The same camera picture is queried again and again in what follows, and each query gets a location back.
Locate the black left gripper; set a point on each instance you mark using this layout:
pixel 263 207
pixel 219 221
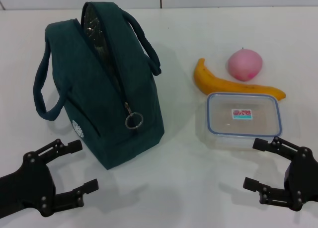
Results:
pixel 32 183

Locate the pink peach toy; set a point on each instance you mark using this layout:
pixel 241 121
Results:
pixel 244 64

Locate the clear plastic container blue seal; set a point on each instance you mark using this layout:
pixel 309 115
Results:
pixel 223 118

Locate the dark teal insulated lunch bag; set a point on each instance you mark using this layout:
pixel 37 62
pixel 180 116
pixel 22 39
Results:
pixel 87 89

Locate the yellow banana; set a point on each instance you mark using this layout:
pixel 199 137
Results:
pixel 211 82

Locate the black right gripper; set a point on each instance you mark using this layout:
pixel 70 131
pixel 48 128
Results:
pixel 305 180

